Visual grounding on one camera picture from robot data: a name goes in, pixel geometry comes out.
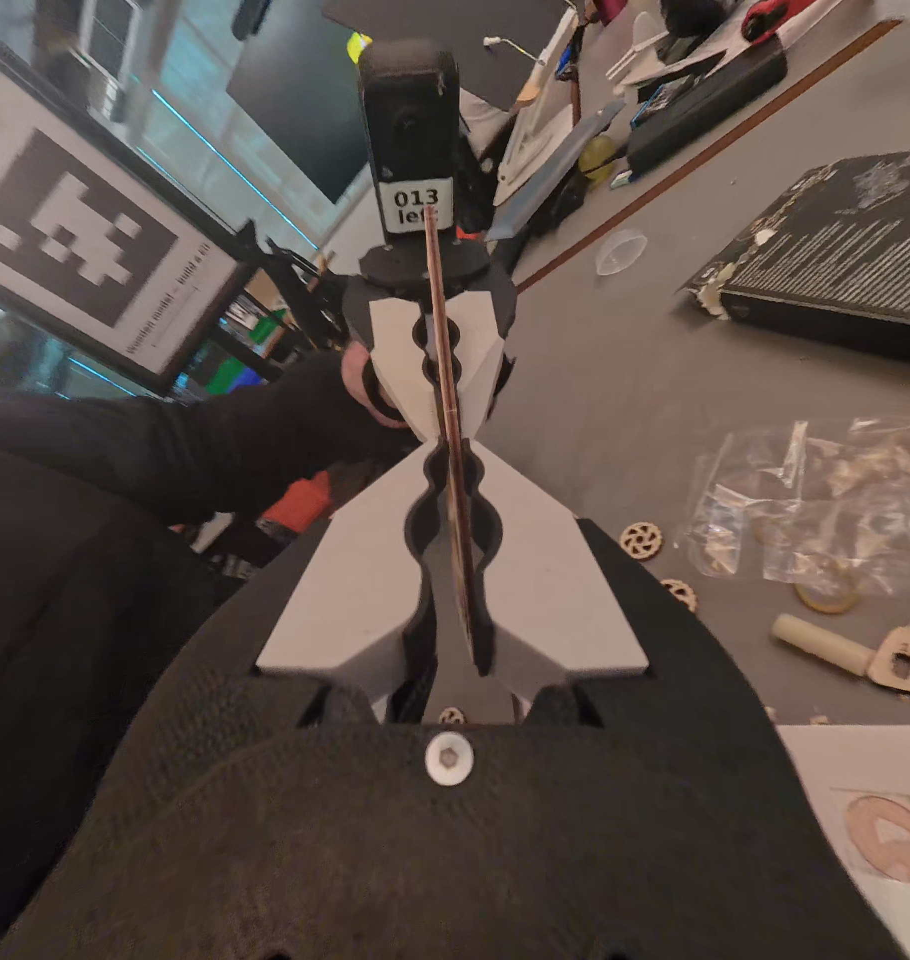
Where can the green plastic bin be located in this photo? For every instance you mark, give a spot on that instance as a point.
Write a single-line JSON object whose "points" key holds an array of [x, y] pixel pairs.
{"points": [[230, 371]]}

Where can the small clear plastic cup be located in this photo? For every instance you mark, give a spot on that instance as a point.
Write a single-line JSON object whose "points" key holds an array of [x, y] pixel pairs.
{"points": [[621, 251]]}

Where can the instruction booklet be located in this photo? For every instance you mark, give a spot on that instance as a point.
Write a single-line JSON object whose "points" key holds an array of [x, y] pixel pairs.
{"points": [[822, 757]]}

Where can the person's left hand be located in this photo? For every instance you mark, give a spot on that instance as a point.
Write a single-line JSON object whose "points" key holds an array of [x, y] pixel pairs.
{"points": [[353, 375]]}

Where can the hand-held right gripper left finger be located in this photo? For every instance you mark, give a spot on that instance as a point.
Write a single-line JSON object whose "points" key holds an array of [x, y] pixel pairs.
{"points": [[335, 592]]}

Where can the wooden wheel disc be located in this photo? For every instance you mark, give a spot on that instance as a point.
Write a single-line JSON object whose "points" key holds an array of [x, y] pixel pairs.
{"points": [[679, 595], [640, 541]]}

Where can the wooden sheet with wheels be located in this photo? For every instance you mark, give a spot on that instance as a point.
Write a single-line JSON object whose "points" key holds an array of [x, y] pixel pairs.
{"points": [[455, 450]]}

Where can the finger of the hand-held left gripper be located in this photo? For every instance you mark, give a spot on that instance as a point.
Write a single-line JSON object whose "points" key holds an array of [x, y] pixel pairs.
{"points": [[395, 352], [481, 352]]}

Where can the shield-shaped wooden offcut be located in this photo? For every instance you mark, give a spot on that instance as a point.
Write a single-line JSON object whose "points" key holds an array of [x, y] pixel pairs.
{"points": [[886, 660]]}

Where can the framed marker sign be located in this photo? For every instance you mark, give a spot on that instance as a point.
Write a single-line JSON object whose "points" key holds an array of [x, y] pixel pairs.
{"points": [[87, 225]]}

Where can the orange traffic cone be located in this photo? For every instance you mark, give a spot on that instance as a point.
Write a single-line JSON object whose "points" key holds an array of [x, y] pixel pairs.
{"points": [[297, 501]]}

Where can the red hand tool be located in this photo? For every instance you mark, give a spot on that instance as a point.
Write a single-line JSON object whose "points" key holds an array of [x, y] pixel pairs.
{"points": [[766, 19]]}

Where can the small loose wooden wheel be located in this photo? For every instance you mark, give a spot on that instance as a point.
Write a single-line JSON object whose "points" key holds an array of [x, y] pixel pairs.
{"points": [[452, 717]]}

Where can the small yellow object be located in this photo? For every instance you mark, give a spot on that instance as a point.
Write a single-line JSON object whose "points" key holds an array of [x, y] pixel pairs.
{"points": [[359, 43]]}

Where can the black monitor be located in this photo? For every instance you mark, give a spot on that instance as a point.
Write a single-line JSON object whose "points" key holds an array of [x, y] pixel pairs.
{"points": [[305, 97]]}

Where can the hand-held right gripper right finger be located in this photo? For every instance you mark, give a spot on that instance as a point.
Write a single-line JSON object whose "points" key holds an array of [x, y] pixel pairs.
{"points": [[567, 592]]}

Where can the clear plastic bag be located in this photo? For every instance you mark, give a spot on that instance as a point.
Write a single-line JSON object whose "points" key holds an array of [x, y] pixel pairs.
{"points": [[814, 495]]}

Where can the black product box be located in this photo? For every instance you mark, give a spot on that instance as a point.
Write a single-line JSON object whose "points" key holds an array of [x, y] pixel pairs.
{"points": [[837, 255]]}

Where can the large rubber band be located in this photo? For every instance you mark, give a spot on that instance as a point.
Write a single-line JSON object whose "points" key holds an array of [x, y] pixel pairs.
{"points": [[799, 596]]}

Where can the black rectangular case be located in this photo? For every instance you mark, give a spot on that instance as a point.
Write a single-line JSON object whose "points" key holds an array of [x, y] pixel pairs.
{"points": [[709, 105]]}

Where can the person's left forearm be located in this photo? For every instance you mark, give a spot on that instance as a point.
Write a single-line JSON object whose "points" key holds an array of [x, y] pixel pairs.
{"points": [[200, 442]]}

